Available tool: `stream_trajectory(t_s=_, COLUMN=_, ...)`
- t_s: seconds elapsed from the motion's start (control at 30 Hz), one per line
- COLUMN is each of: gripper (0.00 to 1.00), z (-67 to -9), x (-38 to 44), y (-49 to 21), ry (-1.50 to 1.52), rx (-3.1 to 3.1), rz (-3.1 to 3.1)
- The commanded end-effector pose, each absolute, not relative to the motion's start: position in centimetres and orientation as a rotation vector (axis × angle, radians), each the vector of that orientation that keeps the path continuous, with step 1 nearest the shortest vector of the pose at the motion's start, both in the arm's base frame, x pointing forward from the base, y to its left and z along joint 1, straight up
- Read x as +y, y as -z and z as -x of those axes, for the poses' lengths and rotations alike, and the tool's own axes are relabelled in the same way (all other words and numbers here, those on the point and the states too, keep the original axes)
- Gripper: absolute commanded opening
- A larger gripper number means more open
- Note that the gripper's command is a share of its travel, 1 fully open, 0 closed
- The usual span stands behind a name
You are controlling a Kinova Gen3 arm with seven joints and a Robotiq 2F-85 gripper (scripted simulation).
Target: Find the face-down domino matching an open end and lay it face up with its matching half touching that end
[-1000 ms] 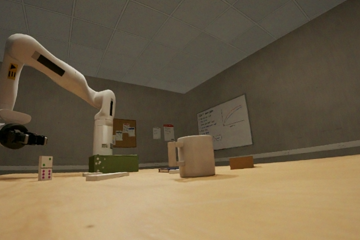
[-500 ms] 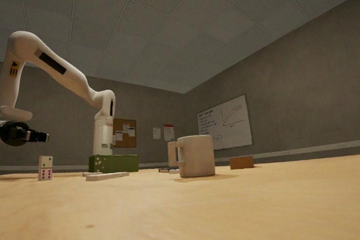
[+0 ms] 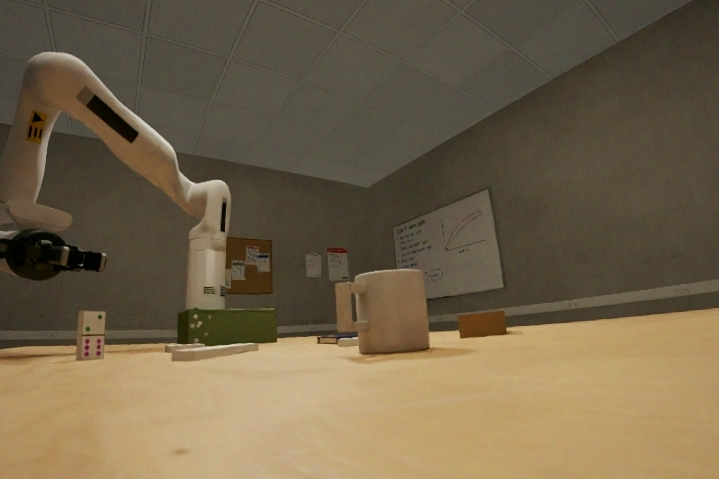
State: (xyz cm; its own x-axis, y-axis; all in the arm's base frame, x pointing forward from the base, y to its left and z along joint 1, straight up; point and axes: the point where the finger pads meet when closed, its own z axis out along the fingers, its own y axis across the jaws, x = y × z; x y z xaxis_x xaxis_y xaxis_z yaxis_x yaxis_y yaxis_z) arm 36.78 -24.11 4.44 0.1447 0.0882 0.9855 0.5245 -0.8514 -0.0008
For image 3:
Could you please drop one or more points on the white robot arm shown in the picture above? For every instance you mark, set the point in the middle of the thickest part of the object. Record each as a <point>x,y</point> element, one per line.
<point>64,82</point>

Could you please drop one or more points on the white domino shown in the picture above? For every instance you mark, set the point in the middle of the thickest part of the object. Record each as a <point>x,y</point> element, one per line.
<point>348,342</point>
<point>196,354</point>
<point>169,348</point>
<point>249,348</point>
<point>225,350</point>
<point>90,335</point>

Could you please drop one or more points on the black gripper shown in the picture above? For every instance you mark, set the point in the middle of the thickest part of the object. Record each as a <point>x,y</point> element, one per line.
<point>58,253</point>

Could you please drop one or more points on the beige mug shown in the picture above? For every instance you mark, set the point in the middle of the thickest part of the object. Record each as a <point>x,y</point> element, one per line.
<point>391,311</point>

